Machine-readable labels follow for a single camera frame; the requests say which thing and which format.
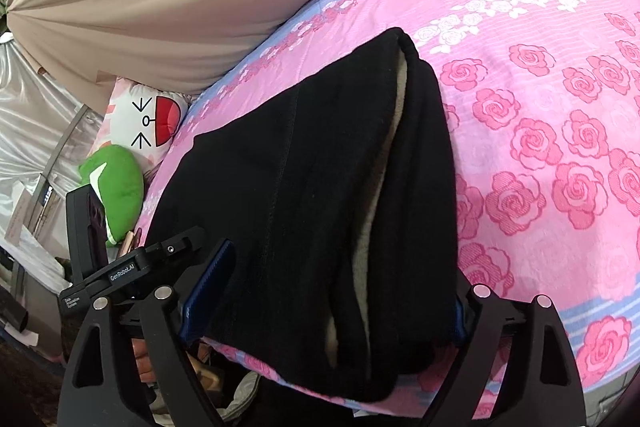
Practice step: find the white cartoon face pillow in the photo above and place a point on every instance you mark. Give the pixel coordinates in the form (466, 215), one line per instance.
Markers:
(142, 119)

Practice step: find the gold smartphone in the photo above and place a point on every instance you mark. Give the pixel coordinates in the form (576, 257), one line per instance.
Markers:
(126, 244)

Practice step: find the black pants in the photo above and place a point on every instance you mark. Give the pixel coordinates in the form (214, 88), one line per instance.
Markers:
(338, 196)

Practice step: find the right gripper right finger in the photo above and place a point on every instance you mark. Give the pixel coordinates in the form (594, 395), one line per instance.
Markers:
(541, 385)

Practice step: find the green plush pillow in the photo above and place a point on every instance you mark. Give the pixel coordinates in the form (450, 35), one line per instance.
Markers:
(116, 178)

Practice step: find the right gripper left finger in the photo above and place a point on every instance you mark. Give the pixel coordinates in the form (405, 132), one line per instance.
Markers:
(156, 294)

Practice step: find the person's left hand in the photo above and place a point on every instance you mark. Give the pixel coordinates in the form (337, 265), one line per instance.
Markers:
(144, 365)

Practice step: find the pink rose bedsheet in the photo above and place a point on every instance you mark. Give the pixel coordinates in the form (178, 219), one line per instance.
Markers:
(542, 103)

